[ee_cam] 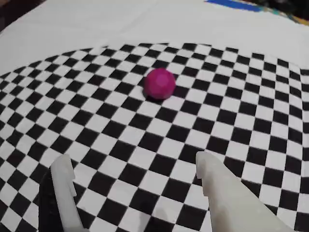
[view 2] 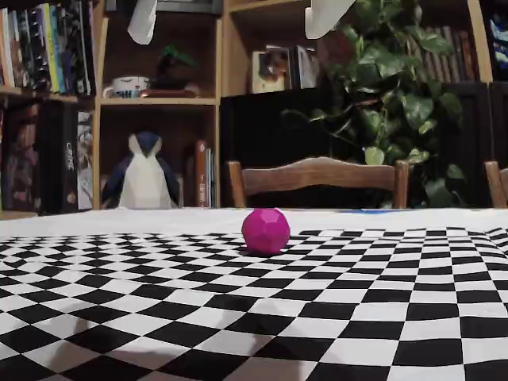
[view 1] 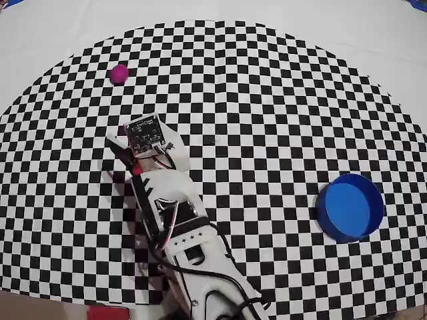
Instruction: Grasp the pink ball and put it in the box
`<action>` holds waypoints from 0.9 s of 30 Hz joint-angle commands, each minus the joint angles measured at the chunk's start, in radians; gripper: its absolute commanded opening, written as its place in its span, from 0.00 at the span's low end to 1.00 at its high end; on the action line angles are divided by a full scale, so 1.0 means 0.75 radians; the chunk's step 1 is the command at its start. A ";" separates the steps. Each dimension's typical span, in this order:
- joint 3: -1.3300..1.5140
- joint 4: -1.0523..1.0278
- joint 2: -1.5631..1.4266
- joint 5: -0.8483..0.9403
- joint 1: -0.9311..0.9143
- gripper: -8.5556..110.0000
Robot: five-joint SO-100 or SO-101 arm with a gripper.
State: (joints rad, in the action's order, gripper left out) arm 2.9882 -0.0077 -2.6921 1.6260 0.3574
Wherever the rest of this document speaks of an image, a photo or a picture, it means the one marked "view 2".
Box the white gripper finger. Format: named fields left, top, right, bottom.
left=304, top=0, right=357, bottom=40

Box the black-white gripper finger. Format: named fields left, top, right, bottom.
left=126, top=0, right=159, bottom=45

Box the pink faceted ball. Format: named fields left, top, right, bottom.
left=241, top=206, right=291, bottom=256

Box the grey white box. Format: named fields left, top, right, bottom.
left=288, top=45, right=319, bottom=90

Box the picture printed box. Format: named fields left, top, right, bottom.
left=250, top=49, right=290, bottom=94

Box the white illustrated game box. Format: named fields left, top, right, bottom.
left=77, top=110, right=95, bottom=210

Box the black crime game box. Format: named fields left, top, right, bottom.
left=38, top=102, right=79, bottom=214

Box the blue patterned box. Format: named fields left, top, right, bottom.
left=490, top=13, right=508, bottom=64

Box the dark illustrated game box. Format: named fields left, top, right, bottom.
left=0, top=103, right=40, bottom=212

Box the small bonsai tree model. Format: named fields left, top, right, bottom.
left=141, top=44, right=200, bottom=99

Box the white ceramic mug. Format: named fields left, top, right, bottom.
left=102, top=75, right=154, bottom=99

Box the green leafy houseplant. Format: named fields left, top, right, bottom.
left=280, top=0, right=471, bottom=210

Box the wooden bookshelf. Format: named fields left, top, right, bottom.
left=0, top=0, right=508, bottom=221

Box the blue spine book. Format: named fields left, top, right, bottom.
left=53, top=6, right=64, bottom=94

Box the yellow spine book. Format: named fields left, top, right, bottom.
left=44, top=2, right=55, bottom=94

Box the wooden chair back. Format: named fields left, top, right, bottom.
left=226, top=156, right=410, bottom=210

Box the wooden chair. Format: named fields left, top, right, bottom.
left=483, top=160, right=508, bottom=210
left=226, top=156, right=410, bottom=210

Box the blue and white penguin plush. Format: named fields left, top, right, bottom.
left=101, top=131, right=182, bottom=210

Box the orange spine book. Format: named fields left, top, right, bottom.
left=194, top=139, right=208, bottom=209

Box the thin white book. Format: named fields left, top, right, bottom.
left=206, top=147, right=217, bottom=208

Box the white checkerboard print mat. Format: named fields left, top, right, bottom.
left=0, top=206, right=508, bottom=381

